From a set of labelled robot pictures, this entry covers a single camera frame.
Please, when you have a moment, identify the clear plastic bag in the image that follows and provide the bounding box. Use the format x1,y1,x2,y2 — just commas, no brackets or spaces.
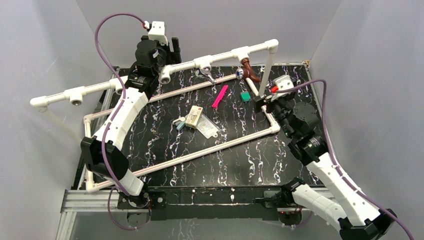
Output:
196,114,220,139

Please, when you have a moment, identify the white PVC pipe frame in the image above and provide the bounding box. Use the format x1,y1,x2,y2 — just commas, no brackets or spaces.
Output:
30,39,281,193

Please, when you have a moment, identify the small beige cardboard box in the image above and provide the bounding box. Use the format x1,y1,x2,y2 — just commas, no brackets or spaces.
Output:
185,105,204,129

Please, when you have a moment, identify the aluminium table frame rail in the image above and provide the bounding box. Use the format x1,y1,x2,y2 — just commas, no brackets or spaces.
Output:
59,187,374,240

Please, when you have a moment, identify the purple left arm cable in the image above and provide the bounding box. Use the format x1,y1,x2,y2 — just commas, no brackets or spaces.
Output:
94,13,150,231

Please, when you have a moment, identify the green square block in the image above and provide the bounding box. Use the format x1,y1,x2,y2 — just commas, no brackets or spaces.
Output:
240,91,251,103

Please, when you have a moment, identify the white small clip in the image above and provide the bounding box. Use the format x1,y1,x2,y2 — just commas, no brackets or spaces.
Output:
172,116,186,126

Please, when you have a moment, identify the light blue small block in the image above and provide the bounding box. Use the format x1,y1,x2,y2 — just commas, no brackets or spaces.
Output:
176,121,186,131

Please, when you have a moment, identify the brown water faucet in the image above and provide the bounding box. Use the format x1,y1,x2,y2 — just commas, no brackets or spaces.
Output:
235,57,261,83

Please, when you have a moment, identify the chrome water faucet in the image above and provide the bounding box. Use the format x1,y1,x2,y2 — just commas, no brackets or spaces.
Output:
195,67,217,85

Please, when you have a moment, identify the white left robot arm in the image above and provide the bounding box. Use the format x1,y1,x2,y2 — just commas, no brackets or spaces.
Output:
80,36,182,208

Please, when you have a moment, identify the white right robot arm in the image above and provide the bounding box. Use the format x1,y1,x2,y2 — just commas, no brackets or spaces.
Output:
253,87,396,240

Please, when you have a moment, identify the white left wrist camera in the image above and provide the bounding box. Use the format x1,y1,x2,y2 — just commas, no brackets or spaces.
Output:
143,21,169,46

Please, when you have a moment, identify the pink plastic strip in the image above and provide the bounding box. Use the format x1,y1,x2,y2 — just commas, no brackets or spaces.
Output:
211,85,229,109

